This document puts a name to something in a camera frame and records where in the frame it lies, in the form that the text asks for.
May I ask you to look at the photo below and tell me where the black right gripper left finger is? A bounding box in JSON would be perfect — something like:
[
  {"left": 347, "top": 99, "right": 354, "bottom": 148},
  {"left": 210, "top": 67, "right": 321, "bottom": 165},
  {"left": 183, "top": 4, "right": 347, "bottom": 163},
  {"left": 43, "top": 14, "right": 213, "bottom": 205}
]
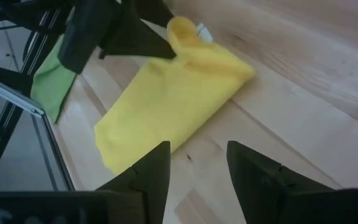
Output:
[{"left": 94, "top": 141, "right": 172, "bottom": 224}]

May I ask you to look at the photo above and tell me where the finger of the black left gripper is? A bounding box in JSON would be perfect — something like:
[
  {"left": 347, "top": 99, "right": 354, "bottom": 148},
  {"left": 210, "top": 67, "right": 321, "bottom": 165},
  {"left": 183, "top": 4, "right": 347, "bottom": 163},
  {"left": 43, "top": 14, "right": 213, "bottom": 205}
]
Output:
[
  {"left": 134, "top": 0, "right": 175, "bottom": 28},
  {"left": 99, "top": 5, "right": 177, "bottom": 60}
]

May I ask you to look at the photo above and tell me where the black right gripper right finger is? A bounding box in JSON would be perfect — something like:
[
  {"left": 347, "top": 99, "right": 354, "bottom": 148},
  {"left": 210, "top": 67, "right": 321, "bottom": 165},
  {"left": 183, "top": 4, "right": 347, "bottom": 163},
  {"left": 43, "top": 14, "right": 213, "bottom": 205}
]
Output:
[{"left": 226, "top": 140, "right": 358, "bottom": 224}]

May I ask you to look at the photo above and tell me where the green towel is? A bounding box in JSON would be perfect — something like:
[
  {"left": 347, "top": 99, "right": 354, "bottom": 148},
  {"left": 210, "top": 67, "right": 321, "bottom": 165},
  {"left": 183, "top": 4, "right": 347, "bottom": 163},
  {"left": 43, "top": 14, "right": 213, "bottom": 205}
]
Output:
[{"left": 29, "top": 33, "right": 78, "bottom": 124}]

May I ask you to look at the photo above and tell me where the yellow towel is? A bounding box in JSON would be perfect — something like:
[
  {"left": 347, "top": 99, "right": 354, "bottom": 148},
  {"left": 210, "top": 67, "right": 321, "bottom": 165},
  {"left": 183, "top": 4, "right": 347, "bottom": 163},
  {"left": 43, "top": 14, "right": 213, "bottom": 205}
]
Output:
[{"left": 93, "top": 16, "right": 257, "bottom": 175}]

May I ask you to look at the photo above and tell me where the black metal table frame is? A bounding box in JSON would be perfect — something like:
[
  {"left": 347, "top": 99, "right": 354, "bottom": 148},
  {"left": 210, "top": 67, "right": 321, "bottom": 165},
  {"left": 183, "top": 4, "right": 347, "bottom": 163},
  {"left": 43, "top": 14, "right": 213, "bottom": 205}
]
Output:
[{"left": 0, "top": 8, "right": 76, "bottom": 191}]

